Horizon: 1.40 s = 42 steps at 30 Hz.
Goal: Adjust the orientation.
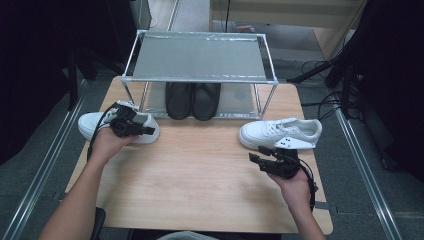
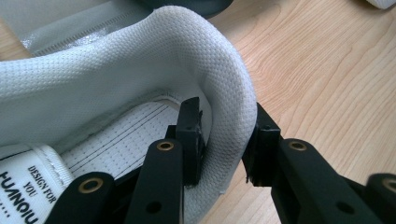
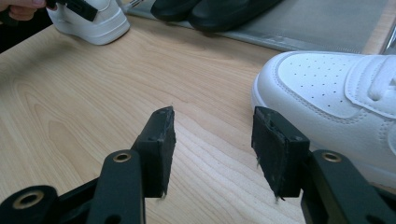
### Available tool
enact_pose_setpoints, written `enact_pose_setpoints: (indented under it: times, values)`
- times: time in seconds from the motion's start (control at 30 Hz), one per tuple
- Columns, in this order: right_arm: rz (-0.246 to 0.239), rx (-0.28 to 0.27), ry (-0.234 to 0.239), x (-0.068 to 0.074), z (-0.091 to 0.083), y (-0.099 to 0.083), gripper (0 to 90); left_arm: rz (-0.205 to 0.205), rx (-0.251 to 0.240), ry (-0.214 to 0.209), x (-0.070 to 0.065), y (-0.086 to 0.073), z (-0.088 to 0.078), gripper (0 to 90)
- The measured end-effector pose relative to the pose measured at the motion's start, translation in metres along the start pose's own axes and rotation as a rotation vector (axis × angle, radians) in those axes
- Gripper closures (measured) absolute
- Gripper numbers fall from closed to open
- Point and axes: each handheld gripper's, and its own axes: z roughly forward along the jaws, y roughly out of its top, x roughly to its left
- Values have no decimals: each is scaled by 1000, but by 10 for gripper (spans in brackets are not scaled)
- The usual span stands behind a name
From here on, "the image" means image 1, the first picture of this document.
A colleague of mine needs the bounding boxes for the grey metal cabinet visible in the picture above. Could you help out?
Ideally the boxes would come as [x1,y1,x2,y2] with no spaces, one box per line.
[129,0,153,30]

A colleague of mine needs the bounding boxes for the metal floor rail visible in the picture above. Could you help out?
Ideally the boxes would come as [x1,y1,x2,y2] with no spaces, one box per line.
[0,79,88,240]
[333,106,405,240]

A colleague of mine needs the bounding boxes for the person's right hand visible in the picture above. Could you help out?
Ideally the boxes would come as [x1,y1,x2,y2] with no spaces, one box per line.
[268,169,312,216]

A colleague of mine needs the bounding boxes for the metal two-tier shoe rack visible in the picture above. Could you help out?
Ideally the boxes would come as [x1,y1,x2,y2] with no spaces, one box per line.
[120,29,280,120]

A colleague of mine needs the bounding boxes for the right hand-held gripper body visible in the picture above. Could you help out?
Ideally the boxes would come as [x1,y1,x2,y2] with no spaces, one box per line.
[262,135,316,179]

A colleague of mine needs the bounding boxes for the black stand post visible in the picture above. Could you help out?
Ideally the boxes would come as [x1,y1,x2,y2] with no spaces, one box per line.
[66,49,80,112]

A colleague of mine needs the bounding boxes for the wooden cabinet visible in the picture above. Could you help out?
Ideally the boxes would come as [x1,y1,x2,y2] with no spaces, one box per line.
[209,0,368,61]

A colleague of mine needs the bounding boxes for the small red object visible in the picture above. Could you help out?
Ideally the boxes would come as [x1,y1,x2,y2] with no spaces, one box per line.
[234,22,256,33]

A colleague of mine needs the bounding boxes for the black stand legs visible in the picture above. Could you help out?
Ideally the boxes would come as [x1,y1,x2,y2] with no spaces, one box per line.
[285,54,354,119]

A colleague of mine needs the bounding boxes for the black chair armrest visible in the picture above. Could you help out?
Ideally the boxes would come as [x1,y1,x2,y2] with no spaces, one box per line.
[89,207,107,240]

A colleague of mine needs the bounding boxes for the person's left hand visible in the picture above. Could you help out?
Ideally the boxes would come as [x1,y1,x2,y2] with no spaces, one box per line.
[88,127,139,165]

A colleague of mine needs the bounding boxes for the black floor cables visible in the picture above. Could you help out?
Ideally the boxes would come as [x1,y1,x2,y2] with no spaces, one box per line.
[300,59,346,122]

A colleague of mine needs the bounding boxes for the right hand-held gripper cable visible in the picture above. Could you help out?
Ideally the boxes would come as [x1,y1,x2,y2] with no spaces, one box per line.
[297,159,320,213]

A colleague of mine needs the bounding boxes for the black slipper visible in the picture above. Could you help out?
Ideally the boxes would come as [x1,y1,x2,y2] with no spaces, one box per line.
[165,82,194,121]
[191,82,222,122]

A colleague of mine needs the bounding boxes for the person's grey shirt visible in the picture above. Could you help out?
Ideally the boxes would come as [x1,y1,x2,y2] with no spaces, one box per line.
[159,231,215,240]

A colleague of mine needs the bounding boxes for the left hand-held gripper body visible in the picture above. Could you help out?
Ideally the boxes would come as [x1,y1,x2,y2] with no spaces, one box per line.
[109,100,141,138]

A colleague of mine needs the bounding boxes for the white sneaker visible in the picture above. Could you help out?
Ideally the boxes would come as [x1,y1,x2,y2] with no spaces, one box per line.
[77,99,161,145]
[238,117,324,151]

